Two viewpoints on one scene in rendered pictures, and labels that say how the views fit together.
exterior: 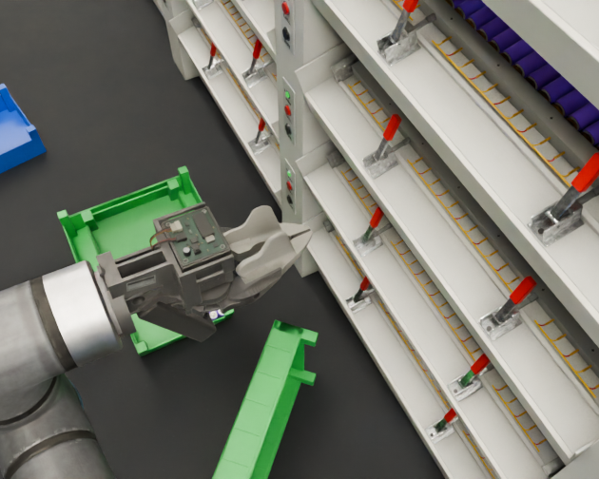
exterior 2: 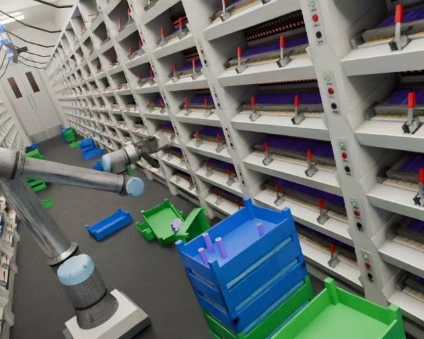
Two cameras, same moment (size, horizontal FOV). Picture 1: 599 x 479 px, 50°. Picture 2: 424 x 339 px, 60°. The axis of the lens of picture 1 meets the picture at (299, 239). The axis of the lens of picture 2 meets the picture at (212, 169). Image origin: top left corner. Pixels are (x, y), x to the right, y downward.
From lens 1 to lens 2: 154 cm
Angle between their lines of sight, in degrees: 38
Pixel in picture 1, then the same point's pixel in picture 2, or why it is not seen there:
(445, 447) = not seen: hidden behind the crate
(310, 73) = (184, 139)
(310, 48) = (182, 132)
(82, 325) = (130, 149)
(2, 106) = (119, 215)
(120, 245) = (153, 221)
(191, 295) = (149, 146)
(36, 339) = (122, 152)
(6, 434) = not seen: hidden behind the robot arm
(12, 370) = (118, 157)
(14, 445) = not seen: hidden behind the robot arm
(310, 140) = (192, 160)
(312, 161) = (195, 167)
